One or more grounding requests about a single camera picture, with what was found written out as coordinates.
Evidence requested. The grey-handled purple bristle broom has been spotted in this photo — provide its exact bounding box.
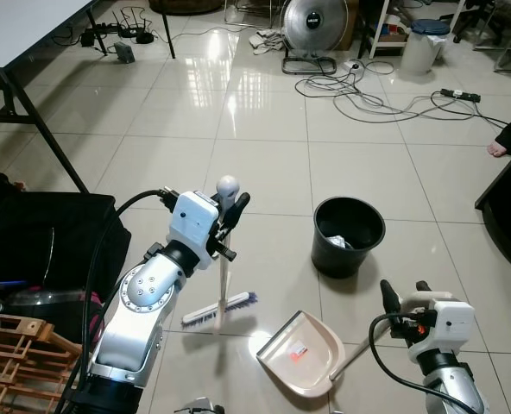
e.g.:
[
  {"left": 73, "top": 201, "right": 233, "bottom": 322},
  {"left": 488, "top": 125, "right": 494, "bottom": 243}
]
[{"left": 182, "top": 175, "right": 258, "bottom": 336}]

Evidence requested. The beige long-handled dustpan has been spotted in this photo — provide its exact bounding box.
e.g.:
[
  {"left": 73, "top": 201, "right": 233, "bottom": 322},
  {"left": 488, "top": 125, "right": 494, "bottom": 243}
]
[{"left": 255, "top": 291, "right": 455, "bottom": 399}]

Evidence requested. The silver floor fan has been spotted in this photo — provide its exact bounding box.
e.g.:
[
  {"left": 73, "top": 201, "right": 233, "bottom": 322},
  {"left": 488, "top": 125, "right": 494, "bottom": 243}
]
[{"left": 281, "top": 0, "right": 350, "bottom": 76}]

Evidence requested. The black plastic bucket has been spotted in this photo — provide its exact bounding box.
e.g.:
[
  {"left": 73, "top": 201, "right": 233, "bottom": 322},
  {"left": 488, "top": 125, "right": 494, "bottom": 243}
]
[{"left": 312, "top": 197, "right": 386, "bottom": 279}]

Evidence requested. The crumpled white trash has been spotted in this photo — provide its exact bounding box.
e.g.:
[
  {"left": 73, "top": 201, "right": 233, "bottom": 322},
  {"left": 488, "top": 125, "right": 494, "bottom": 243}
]
[{"left": 329, "top": 233, "right": 356, "bottom": 251}]

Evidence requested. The black low table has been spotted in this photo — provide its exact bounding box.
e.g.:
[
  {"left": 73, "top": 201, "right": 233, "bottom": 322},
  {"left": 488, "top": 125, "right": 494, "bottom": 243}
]
[{"left": 476, "top": 147, "right": 511, "bottom": 279}]

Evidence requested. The silver robot left leg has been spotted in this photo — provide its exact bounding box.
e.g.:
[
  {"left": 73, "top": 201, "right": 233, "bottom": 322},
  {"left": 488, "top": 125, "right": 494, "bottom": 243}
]
[{"left": 173, "top": 397, "right": 226, "bottom": 414}]

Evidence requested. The black bag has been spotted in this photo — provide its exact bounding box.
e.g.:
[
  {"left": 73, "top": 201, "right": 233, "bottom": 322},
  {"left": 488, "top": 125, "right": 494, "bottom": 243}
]
[{"left": 0, "top": 171, "right": 131, "bottom": 316}]

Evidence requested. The grey power adapter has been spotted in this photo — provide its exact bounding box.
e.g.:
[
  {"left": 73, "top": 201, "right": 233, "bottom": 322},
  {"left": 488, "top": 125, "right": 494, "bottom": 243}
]
[{"left": 113, "top": 41, "right": 136, "bottom": 64}]

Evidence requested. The black power strip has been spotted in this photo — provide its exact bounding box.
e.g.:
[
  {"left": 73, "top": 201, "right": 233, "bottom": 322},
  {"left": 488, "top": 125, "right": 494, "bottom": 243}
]
[{"left": 439, "top": 88, "right": 483, "bottom": 103}]

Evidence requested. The brown armchair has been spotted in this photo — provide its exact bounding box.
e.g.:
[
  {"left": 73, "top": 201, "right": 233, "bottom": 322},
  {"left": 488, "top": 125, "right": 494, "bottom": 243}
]
[{"left": 148, "top": 0, "right": 226, "bottom": 16}]

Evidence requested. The white shelf rack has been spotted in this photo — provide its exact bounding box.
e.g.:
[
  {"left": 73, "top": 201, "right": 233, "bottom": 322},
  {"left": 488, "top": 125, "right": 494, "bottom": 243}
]
[{"left": 359, "top": 0, "right": 464, "bottom": 60}]

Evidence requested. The wooden slatted rack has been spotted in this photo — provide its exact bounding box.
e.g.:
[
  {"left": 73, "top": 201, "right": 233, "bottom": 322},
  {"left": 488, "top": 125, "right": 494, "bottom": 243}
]
[{"left": 0, "top": 310, "right": 82, "bottom": 414}]

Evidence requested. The white bin with blue lid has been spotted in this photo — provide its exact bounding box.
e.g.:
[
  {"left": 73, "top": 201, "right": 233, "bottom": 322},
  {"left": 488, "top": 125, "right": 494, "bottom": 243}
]
[{"left": 400, "top": 19, "right": 451, "bottom": 77}]

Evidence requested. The grey chair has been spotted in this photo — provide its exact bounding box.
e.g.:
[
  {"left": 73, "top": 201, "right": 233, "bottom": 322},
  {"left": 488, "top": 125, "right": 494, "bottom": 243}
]
[{"left": 452, "top": 0, "right": 511, "bottom": 74}]

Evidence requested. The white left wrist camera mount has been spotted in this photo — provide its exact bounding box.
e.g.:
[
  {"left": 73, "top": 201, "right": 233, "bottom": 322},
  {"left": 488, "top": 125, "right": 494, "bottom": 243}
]
[{"left": 167, "top": 191, "right": 220, "bottom": 270}]

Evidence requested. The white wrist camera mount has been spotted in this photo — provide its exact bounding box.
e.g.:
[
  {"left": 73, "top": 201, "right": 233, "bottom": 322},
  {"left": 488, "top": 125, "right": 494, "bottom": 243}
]
[
  {"left": 167, "top": 191, "right": 220, "bottom": 270},
  {"left": 432, "top": 300, "right": 476, "bottom": 356}
]

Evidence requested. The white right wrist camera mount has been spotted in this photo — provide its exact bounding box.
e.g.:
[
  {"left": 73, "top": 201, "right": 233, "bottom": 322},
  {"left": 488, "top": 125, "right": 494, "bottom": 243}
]
[{"left": 432, "top": 300, "right": 476, "bottom": 356}]

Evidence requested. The black cable tangle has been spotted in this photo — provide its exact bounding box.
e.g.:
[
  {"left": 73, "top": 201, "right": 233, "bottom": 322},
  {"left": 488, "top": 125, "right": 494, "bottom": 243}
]
[{"left": 53, "top": 7, "right": 157, "bottom": 48}]

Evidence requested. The grey-top black-frame table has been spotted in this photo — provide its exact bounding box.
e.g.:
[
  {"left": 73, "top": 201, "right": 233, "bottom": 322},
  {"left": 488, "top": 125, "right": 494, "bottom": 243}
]
[{"left": 0, "top": 0, "right": 177, "bottom": 192}]

